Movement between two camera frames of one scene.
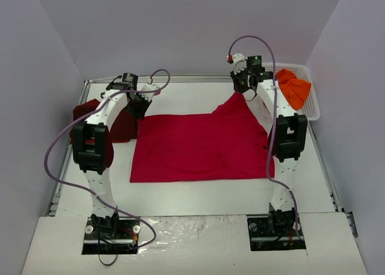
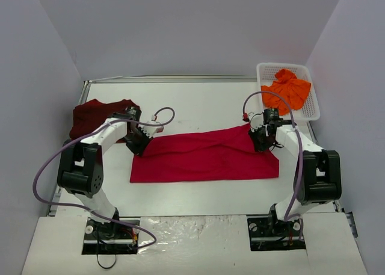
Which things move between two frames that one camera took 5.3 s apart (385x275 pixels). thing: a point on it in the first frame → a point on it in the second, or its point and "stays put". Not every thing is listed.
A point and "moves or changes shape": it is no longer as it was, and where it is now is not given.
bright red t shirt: (230, 143) moves or changes shape
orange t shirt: (295, 89) stays put
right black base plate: (261, 238) stays put
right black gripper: (239, 83) → (259, 140)
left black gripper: (138, 107) → (136, 144)
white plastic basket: (310, 107) stays put
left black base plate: (126, 242) stays put
